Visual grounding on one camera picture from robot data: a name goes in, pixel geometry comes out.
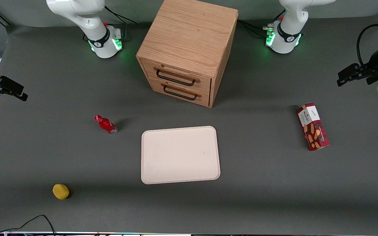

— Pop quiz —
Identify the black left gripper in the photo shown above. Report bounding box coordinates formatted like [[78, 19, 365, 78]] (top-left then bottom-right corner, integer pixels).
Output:
[[337, 44, 378, 87]]

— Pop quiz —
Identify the red cookie box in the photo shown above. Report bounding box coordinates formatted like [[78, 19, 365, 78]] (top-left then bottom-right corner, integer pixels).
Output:
[[296, 103, 330, 151]]

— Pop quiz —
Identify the cream plastic tray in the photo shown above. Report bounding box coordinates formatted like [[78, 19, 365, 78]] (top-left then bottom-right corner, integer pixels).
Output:
[[141, 126, 221, 185]]

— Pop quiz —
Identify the small red soda bottle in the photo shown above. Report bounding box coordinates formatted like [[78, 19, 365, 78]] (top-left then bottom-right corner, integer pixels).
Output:
[[94, 115, 118, 135]]

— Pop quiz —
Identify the wooden drawer front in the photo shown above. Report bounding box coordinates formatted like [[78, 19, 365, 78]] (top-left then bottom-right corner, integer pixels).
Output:
[[141, 60, 212, 95], [148, 78, 211, 107]]

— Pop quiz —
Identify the wooden drawer cabinet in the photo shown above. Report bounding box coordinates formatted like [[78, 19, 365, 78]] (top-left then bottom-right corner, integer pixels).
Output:
[[136, 0, 239, 108]]

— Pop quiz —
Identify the black looped gripper cable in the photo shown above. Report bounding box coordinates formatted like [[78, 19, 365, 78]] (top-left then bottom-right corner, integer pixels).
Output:
[[356, 23, 378, 68]]

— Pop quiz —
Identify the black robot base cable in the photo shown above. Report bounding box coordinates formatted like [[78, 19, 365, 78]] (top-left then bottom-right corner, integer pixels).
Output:
[[105, 5, 137, 25], [238, 19, 270, 33]]

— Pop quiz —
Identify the thin black table cable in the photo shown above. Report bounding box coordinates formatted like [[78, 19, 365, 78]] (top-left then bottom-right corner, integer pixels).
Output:
[[0, 215, 57, 236]]

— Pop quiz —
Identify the black metal drawer handle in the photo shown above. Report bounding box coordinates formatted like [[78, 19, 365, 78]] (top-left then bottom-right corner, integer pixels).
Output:
[[154, 67, 201, 87], [160, 82, 202, 101]]

